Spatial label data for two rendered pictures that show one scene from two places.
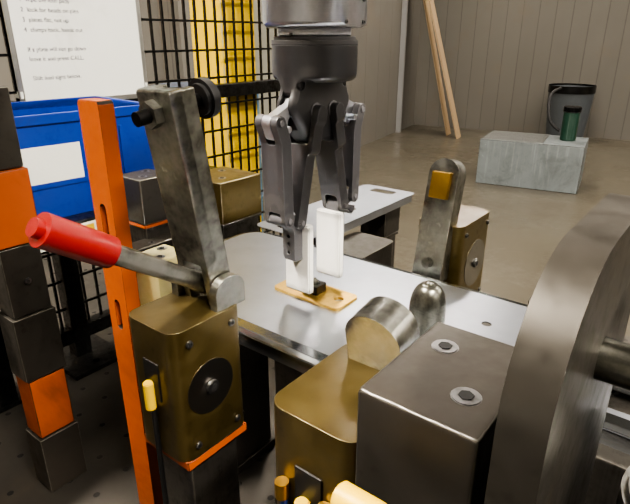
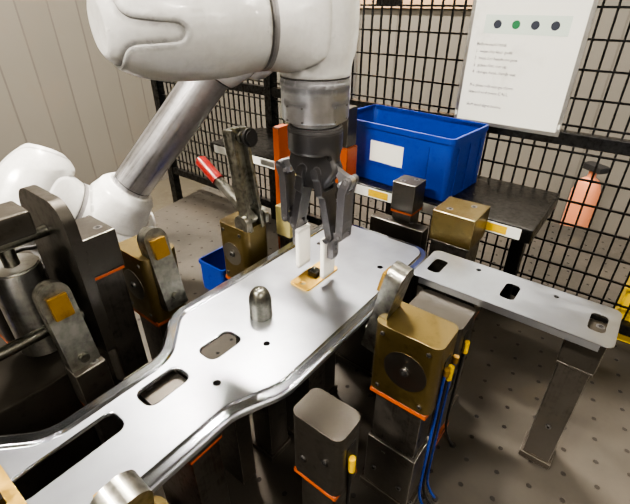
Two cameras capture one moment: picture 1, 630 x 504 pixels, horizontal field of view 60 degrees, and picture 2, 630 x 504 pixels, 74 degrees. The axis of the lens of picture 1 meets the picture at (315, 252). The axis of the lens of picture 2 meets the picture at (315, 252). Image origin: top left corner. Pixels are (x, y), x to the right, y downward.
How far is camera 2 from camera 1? 0.78 m
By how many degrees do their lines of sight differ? 79
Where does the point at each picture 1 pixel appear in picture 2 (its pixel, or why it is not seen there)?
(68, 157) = (396, 154)
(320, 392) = not seen: hidden behind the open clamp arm
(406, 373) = (89, 220)
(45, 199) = (380, 171)
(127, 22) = (561, 72)
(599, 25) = not seen: outside the picture
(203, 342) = (228, 233)
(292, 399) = not seen: hidden behind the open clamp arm
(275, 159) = (282, 182)
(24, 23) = (474, 67)
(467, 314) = (280, 336)
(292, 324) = (276, 269)
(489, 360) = (84, 232)
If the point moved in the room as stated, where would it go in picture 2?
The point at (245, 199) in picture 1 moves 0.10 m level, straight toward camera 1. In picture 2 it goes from (453, 232) to (400, 235)
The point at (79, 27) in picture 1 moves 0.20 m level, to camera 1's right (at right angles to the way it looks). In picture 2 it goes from (513, 72) to (562, 90)
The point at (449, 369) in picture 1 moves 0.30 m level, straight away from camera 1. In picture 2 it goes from (85, 226) to (290, 258)
